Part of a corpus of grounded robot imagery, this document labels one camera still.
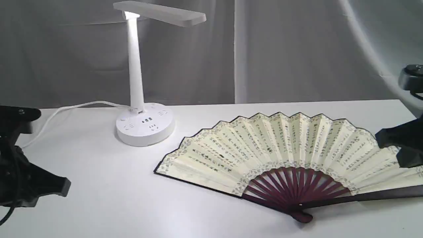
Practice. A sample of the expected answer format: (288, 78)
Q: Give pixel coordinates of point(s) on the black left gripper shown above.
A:
(37, 182)

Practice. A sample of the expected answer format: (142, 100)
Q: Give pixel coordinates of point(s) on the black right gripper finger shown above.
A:
(409, 158)
(407, 135)

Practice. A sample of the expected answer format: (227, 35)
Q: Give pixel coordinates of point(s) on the paper folding fan dark ribs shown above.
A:
(291, 163)

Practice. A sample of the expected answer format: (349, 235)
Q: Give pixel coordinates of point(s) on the white desk lamp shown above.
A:
(144, 124)

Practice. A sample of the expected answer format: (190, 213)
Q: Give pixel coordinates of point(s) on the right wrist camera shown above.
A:
(411, 79)

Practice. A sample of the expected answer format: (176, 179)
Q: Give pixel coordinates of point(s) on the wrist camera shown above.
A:
(411, 79)
(15, 121)

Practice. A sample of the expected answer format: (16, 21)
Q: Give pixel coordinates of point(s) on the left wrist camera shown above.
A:
(15, 121)

